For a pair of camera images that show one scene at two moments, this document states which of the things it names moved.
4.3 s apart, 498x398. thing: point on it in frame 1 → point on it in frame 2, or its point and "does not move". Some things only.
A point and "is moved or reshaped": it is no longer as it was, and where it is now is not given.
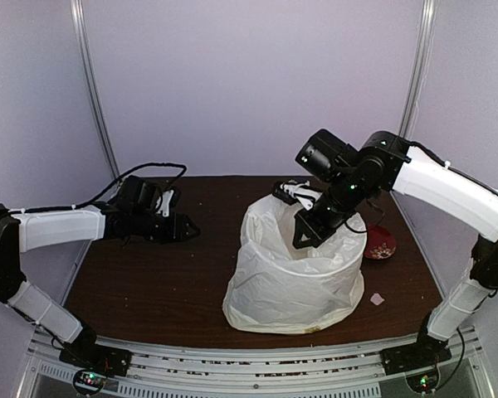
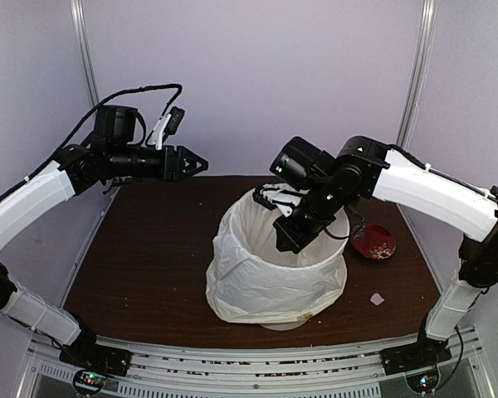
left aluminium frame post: [84, 39] does not move
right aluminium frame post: [417, 79] does not move
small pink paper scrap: [377, 299] does not move
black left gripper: [176, 231] → [177, 167]
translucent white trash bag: [279, 288] is moved or reshaped
